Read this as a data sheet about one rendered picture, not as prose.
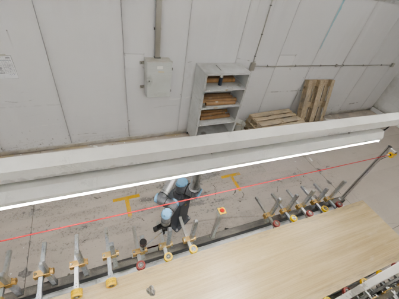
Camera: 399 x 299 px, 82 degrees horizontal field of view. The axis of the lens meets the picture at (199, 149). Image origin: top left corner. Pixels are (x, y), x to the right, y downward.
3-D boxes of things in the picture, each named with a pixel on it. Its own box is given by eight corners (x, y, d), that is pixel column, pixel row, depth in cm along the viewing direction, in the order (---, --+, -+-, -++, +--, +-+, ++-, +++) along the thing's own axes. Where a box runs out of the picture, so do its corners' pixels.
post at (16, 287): (21, 294, 196) (-3, 272, 164) (26, 293, 197) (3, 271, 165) (20, 299, 193) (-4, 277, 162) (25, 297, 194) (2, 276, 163)
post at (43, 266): (54, 284, 204) (38, 261, 173) (59, 282, 205) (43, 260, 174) (54, 288, 202) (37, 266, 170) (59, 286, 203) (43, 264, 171)
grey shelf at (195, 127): (185, 132, 502) (196, 62, 400) (221, 128, 536) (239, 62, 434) (193, 146, 472) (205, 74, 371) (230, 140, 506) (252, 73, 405)
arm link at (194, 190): (190, 187, 300) (196, 148, 246) (202, 193, 296) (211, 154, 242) (184, 196, 289) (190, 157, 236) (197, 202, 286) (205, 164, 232)
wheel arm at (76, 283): (75, 236, 210) (73, 234, 207) (79, 235, 211) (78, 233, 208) (74, 295, 176) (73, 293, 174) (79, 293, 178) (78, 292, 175)
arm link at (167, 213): (174, 210, 205) (168, 218, 198) (173, 217, 213) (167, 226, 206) (165, 205, 207) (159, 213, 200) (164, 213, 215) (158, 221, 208)
